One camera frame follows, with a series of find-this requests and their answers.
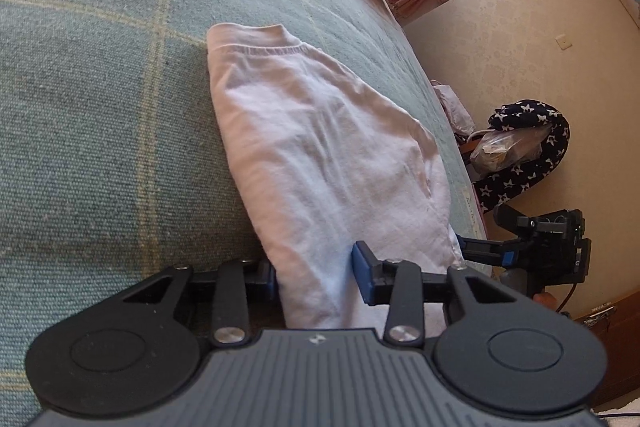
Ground pale pink clothes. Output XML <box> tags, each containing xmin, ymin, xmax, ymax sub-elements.
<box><xmin>432</xmin><ymin>79</ymin><xmax>476</xmax><ymax>138</ymax></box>

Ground person's right hand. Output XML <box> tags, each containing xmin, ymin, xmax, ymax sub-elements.
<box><xmin>532</xmin><ymin>290</ymin><xmax>559</xmax><ymax>311</ymax></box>

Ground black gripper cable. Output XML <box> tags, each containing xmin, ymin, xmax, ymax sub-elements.
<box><xmin>554</xmin><ymin>281</ymin><xmax>582</xmax><ymax>314</ymax></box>

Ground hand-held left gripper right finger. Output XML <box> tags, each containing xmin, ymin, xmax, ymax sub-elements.
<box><xmin>351</xmin><ymin>241</ymin><xmax>511</xmax><ymax>348</ymax></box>

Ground wooden chair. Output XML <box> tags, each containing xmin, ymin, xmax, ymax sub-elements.
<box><xmin>457</xmin><ymin>139</ymin><xmax>482</xmax><ymax>178</ymax></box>

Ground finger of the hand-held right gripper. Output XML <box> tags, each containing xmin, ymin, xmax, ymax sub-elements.
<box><xmin>457</xmin><ymin>234</ymin><xmax>506</xmax><ymax>258</ymax></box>
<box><xmin>501</xmin><ymin>238</ymin><xmax>521</xmax><ymax>269</ymax></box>

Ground dark star-patterned cloth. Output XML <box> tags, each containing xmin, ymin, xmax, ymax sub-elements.
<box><xmin>472</xmin><ymin>99</ymin><xmax>571</xmax><ymax>214</ymax></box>

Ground dark wooden cabinet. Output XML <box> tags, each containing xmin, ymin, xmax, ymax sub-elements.
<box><xmin>574</xmin><ymin>286</ymin><xmax>640</xmax><ymax>409</ymax></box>

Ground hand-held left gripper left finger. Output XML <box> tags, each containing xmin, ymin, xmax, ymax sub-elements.
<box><xmin>121</xmin><ymin>258</ymin><xmax>278</xmax><ymax>349</ymax></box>

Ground clear plastic bag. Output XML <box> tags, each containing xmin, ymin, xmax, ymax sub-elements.
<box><xmin>467</xmin><ymin>126</ymin><xmax>554</xmax><ymax>174</ymax></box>

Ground green plaid bed sheet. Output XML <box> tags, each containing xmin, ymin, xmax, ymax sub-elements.
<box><xmin>0</xmin><ymin>0</ymin><xmax>482</xmax><ymax>410</ymax></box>

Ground white printed t-shirt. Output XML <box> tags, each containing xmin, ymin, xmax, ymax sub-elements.
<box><xmin>205</xmin><ymin>22</ymin><xmax>464</xmax><ymax>332</ymax></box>

